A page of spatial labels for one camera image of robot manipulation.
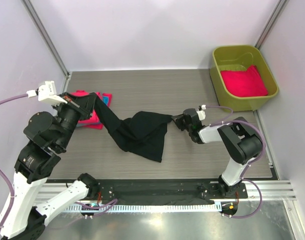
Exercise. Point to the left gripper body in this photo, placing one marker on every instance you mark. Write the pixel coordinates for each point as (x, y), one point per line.
(71, 112)

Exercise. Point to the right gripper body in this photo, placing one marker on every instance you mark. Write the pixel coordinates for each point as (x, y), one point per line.
(182, 125)

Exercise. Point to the black t-shirt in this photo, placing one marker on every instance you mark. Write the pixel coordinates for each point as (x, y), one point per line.
(143, 134)

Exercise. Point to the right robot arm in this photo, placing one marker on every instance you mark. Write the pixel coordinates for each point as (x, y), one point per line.
(244, 143)

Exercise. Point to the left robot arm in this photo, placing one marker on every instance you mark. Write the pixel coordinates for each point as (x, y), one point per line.
(48, 137)

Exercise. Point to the blue folded t-shirt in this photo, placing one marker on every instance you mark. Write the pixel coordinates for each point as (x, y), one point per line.
(107, 100)

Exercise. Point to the olive green plastic bin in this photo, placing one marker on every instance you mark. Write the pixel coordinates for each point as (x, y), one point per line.
(239, 58)

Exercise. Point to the pink t-shirt in bin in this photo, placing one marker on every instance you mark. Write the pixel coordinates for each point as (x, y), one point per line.
(244, 84)

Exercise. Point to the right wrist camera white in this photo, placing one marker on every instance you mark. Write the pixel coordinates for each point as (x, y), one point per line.
(201, 112)

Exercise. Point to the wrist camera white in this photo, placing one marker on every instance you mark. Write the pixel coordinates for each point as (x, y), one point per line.
(201, 112)
(46, 93)

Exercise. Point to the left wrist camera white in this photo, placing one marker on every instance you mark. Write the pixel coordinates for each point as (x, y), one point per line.
(46, 93)

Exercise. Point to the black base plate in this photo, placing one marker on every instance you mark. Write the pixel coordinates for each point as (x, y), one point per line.
(166, 192)

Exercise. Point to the aluminium frame rail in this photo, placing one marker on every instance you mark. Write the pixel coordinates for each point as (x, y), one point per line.
(270, 190)

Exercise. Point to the slotted cable duct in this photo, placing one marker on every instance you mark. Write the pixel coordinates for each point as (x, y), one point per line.
(216, 207)

